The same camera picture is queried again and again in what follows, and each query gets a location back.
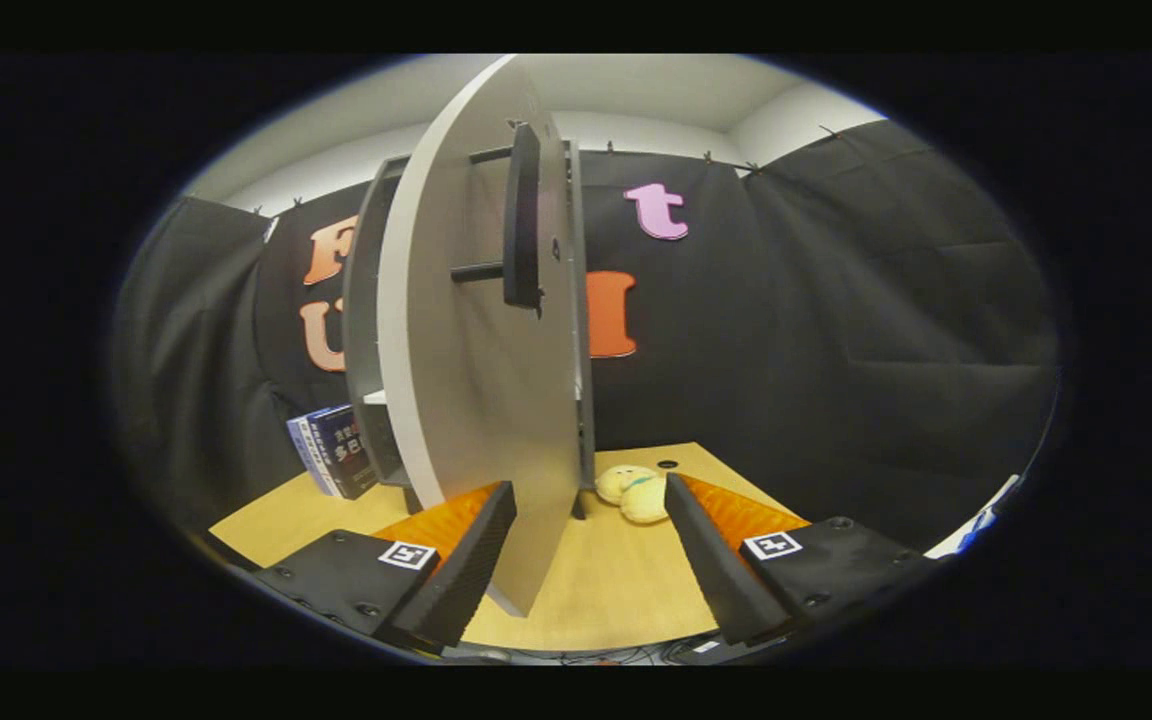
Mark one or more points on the grey cabinet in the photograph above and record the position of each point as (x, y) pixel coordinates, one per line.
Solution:
(361, 320)

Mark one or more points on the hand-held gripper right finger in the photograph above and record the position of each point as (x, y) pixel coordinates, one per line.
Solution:
(716, 570)

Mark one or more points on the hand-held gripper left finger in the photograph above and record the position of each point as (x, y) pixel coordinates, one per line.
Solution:
(458, 570)

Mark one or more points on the black backdrop cloth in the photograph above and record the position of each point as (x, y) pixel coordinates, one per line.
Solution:
(836, 350)

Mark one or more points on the yellow plush toy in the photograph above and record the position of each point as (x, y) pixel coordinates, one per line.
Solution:
(636, 495)

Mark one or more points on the light blue book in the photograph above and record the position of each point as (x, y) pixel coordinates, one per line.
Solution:
(304, 450)

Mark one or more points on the dark blue book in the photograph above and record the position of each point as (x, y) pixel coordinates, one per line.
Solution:
(346, 450)

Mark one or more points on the white cabinet door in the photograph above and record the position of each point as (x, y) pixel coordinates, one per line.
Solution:
(476, 420)

